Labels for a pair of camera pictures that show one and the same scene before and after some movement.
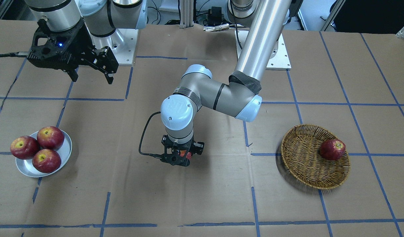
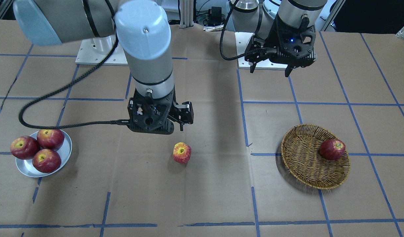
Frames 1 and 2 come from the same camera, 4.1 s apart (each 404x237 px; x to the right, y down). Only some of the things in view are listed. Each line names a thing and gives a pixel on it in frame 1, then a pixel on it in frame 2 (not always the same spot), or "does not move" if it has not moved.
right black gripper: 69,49 to 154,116
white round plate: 25,167 does not move
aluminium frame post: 187,13 does not move
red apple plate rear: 50,137 does not move
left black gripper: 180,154 to 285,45
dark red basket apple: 332,149 does not move
